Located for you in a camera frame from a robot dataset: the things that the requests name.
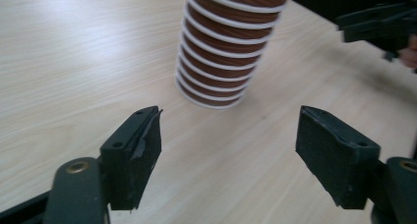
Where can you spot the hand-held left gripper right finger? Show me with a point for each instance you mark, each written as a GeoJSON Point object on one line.
{"type": "Point", "coordinates": [337, 152]}

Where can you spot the stack of brown paper cups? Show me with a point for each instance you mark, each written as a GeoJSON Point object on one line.
{"type": "Point", "coordinates": [226, 47]}

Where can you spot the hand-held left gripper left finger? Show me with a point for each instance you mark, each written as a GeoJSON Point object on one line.
{"type": "Point", "coordinates": [131, 158]}

